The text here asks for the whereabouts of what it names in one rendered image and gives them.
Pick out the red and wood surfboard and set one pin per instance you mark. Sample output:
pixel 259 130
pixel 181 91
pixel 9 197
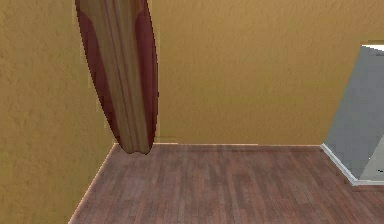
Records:
pixel 125 76

